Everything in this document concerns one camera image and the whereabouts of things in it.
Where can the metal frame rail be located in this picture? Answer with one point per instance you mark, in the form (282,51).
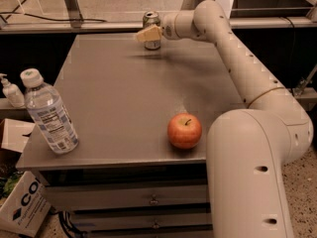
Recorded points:
(84,16)

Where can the clear plastic water bottle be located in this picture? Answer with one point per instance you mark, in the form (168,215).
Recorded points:
(46,108)

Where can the grey drawer cabinet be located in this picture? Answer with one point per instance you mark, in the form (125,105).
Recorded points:
(125,179)

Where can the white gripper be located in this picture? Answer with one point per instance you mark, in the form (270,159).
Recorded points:
(167,27)

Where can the white cardboard box with print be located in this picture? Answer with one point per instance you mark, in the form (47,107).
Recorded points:
(25,209)

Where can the silver green 7up can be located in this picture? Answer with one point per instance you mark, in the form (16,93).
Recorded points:
(151,23)

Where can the brown open cardboard box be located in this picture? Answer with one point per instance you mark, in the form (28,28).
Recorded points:
(14,136)

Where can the white pump dispenser bottle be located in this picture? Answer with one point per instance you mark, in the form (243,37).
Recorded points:
(12,92)

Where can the red yellow apple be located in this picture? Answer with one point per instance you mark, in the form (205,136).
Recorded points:
(184,131)

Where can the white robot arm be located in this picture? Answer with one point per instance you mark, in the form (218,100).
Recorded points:
(246,148)

